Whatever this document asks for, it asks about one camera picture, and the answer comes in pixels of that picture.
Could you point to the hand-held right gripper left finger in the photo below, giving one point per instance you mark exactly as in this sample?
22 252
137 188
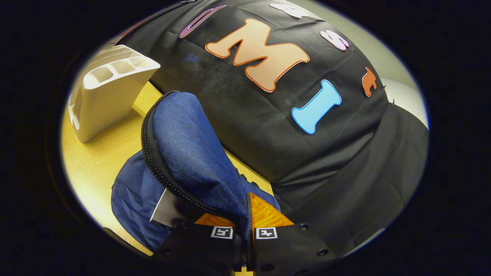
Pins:
199 247

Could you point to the dark grey book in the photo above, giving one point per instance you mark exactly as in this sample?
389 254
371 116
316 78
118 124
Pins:
165 210

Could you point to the black backdrop cloth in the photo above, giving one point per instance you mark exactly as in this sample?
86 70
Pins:
307 153

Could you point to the blue schoolbag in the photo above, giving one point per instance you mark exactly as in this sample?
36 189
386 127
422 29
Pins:
191 145

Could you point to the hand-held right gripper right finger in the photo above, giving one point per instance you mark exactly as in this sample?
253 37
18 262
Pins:
291 245

